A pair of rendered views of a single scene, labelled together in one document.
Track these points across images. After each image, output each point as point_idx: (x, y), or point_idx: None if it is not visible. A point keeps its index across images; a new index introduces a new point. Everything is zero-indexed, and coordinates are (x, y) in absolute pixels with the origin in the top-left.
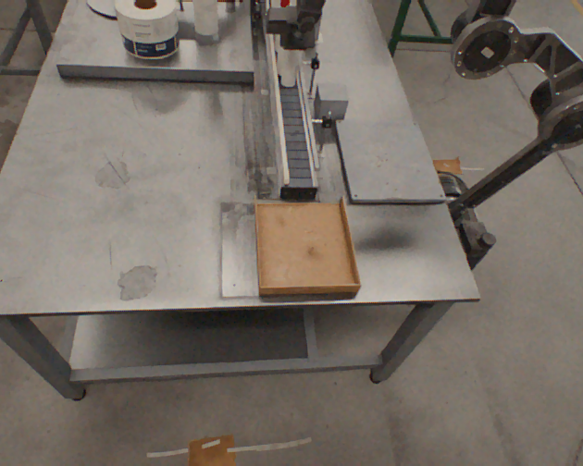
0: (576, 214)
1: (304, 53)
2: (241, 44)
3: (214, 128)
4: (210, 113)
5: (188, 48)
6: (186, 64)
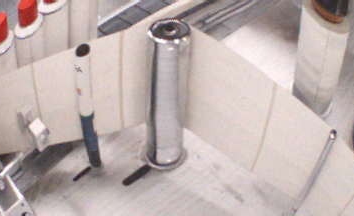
0: None
1: (130, 0)
2: (264, 38)
3: None
4: None
5: (350, 96)
6: None
